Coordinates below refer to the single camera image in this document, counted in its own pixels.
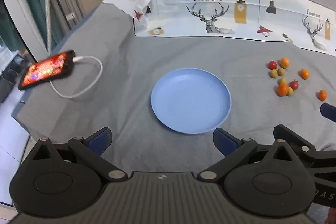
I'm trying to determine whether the white metal pole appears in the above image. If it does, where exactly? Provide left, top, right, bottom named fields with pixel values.
left=43, top=0, right=52, bottom=54

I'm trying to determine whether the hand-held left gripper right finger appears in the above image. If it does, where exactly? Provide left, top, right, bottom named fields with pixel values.
left=197, top=128, right=302, bottom=182

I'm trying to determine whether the white charging cable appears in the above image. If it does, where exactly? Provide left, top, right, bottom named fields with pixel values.
left=49, top=55, right=103, bottom=98

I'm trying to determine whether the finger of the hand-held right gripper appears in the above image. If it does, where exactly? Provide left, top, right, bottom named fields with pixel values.
left=274, top=124, right=317, bottom=167
left=320, top=102, right=336, bottom=123

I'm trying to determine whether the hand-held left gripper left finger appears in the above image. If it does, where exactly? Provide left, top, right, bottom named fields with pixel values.
left=21, top=127, right=128, bottom=183

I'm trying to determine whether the black smartphone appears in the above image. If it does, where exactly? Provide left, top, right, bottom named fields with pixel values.
left=18, top=50, right=76, bottom=91

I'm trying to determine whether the blue plate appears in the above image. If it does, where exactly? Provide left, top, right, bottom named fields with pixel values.
left=150, top=68, right=232, bottom=134

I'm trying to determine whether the deer printed cloth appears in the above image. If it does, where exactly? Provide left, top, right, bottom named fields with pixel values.
left=101, top=0, right=336, bottom=58

